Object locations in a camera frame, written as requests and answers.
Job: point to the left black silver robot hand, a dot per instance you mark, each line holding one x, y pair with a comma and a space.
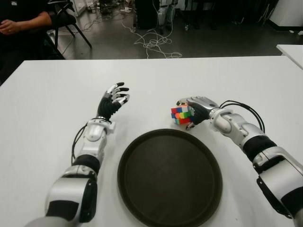
106, 107

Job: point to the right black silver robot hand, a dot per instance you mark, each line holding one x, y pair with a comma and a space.
201, 111

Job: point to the multicoloured Rubik's cube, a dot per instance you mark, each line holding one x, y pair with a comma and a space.
181, 116

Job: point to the right silver black robot arm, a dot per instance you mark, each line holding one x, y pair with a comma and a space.
225, 120

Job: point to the left silver black robot arm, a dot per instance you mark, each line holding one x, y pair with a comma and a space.
93, 132

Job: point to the dark brown round plate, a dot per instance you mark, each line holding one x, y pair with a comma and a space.
170, 179

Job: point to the black metal chair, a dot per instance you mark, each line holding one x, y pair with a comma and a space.
66, 20

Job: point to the black floor cabinet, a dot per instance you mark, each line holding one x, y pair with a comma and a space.
146, 14

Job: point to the seated person in black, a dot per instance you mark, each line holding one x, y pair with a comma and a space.
21, 40

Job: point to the white side table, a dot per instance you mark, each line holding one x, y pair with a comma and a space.
293, 52

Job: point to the small white floor object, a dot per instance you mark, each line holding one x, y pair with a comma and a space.
300, 33

